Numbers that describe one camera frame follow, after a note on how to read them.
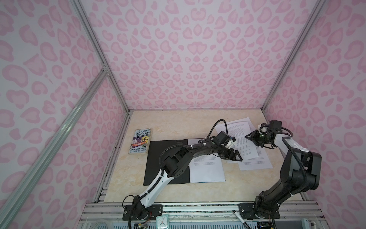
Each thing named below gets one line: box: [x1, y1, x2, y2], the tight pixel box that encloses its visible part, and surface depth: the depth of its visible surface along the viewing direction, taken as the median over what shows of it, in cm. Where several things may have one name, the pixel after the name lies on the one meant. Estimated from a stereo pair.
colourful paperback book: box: [128, 128, 151, 155], surface depth 100 cm
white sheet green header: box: [238, 145, 274, 171], surface depth 92 cm
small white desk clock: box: [155, 214, 170, 229], surface depth 70 cm
